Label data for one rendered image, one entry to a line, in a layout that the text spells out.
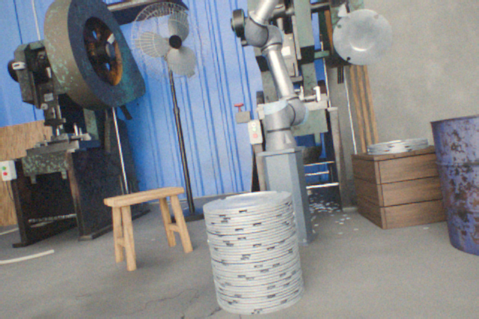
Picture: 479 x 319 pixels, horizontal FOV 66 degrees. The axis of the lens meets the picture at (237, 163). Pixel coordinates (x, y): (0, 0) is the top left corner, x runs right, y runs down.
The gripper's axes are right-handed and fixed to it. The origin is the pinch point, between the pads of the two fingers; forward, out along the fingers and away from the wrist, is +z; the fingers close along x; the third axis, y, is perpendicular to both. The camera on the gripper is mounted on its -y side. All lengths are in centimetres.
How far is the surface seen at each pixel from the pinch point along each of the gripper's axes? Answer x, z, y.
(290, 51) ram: -34, 31, 48
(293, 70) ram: -22, 38, 46
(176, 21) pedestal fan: -51, -6, 124
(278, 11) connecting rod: -52, 12, 51
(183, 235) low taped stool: 99, 36, 87
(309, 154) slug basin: 18, 77, 43
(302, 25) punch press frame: -43, 21, 37
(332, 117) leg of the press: 10, 55, 23
